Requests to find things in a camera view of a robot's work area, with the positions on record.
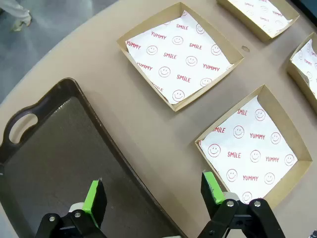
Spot brown handled serving tray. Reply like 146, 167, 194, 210
0, 77, 189, 238

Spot brown cardboard box tray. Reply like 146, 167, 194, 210
286, 31, 317, 114
116, 1, 245, 113
216, 0, 300, 43
195, 84, 313, 211

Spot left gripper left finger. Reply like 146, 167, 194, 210
34, 178, 108, 238

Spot white smiley printed paper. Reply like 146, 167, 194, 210
227, 0, 293, 33
199, 96, 298, 204
290, 39, 317, 99
125, 9, 235, 105

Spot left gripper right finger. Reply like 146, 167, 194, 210
197, 171, 287, 238

